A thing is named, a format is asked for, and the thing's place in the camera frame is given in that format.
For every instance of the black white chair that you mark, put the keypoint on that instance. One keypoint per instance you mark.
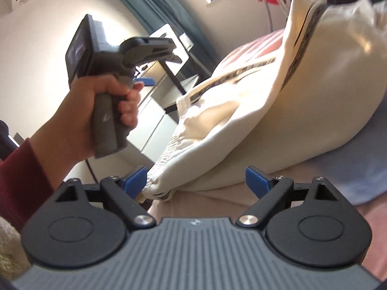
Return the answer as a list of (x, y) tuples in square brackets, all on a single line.
[(180, 75)]

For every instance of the person left hand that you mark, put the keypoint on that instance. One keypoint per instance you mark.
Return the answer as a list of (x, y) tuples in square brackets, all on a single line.
[(66, 139)]

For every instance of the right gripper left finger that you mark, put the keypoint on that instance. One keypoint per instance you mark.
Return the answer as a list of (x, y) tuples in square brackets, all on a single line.
[(120, 194)]

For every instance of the white dressing table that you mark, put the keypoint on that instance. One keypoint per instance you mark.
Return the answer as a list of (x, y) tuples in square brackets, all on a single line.
[(157, 120)]

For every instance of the teal curtain left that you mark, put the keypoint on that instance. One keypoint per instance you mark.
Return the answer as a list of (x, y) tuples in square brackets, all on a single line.
[(153, 14)]

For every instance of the red sleeved forearm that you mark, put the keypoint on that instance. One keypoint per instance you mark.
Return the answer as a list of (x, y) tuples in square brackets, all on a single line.
[(24, 186)]

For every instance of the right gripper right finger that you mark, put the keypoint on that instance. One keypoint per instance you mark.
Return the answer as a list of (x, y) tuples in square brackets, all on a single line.
[(272, 194)]

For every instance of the cream white sweatpants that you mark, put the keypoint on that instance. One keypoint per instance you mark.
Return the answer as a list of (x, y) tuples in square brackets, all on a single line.
[(310, 96)]

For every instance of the pastel tie-dye bed sheet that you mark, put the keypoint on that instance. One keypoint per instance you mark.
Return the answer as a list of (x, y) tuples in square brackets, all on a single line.
[(357, 169)]

